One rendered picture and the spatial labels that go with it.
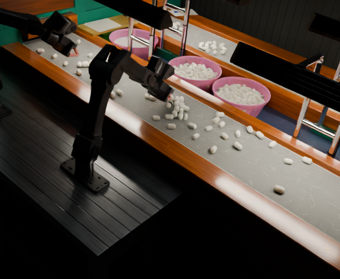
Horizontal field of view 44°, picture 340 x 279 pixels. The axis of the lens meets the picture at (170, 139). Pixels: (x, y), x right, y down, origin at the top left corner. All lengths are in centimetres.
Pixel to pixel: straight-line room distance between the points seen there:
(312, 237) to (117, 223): 59
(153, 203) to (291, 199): 46
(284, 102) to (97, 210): 103
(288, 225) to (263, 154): 38
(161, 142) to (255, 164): 35
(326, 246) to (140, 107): 92
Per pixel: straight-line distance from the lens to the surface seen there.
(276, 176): 153
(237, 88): 205
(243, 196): 137
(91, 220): 137
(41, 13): 234
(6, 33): 226
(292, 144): 167
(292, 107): 200
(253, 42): 251
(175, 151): 150
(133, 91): 189
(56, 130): 175
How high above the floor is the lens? 167
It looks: 36 degrees down
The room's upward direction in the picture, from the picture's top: 7 degrees clockwise
